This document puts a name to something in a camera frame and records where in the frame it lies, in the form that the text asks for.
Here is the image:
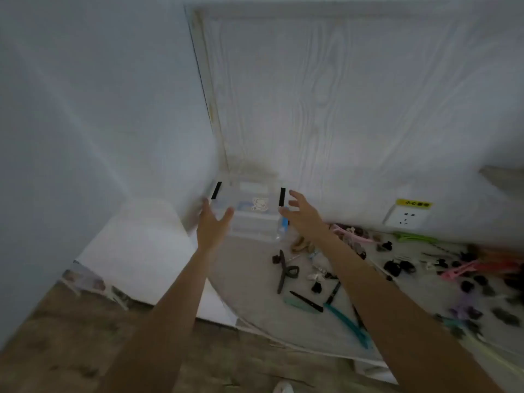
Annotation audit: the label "person's right hand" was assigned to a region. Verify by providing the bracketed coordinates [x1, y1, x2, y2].
[278, 190, 330, 243]

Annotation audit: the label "person's left hand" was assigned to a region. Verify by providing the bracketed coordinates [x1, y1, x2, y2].
[196, 197, 235, 253]

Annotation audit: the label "clear box black latches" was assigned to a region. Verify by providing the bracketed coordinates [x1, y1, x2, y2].
[209, 180, 289, 217]

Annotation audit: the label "slim black hair clip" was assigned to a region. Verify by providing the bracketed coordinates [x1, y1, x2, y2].
[289, 290, 325, 314]

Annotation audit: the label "pile of assorted hair clips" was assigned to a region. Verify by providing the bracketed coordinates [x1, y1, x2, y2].
[270, 223, 524, 348]

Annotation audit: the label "person's left forearm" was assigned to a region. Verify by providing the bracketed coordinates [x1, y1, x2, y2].
[97, 246, 224, 393]

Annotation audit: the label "person's right forearm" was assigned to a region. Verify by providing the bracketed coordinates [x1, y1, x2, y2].
[313, 229, 504, 393]

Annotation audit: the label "white corner shelf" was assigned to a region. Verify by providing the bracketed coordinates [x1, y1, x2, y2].
[479, 165, 524, 199]

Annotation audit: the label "white wall socket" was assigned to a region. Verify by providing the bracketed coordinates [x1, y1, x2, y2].
[383, 202, 431, 230]

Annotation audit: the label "white metal frame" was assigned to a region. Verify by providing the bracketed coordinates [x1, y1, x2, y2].
[61, 261, 132, 309]

